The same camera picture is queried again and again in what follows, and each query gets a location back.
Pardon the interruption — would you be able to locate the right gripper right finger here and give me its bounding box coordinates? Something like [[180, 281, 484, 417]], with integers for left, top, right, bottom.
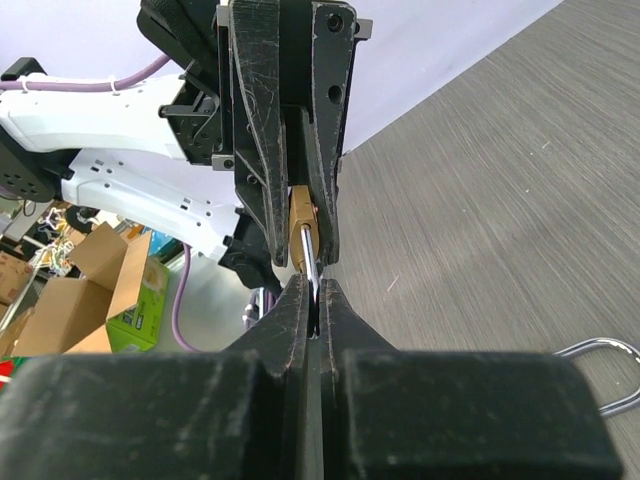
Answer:
[[319, 280, 623, 479]]

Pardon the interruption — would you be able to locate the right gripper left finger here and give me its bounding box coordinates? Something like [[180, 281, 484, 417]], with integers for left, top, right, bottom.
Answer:
[[1, 275, 313, 479]]

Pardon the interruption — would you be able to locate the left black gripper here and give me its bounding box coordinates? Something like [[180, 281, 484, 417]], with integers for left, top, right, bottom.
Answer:
[[159, 1, 373, 267]]

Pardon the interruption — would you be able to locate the small brass long-shackle padlock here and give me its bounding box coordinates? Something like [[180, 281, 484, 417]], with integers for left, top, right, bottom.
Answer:
[[289, 185, 320, 301]]

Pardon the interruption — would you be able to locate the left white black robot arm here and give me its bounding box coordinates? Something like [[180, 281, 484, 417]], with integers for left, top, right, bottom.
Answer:
[[1, 1, 373, 288]]

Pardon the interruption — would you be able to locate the green product box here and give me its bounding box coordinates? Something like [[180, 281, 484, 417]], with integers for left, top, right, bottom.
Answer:
[[106, 256, 169, 353]]

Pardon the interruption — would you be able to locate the cardboard box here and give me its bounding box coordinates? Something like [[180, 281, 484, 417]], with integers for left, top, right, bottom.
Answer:
[[11, 224, 151, 357]]

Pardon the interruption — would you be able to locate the large brass padlock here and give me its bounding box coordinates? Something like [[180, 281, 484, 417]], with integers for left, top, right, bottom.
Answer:
[[555, 336, 639, 419]]

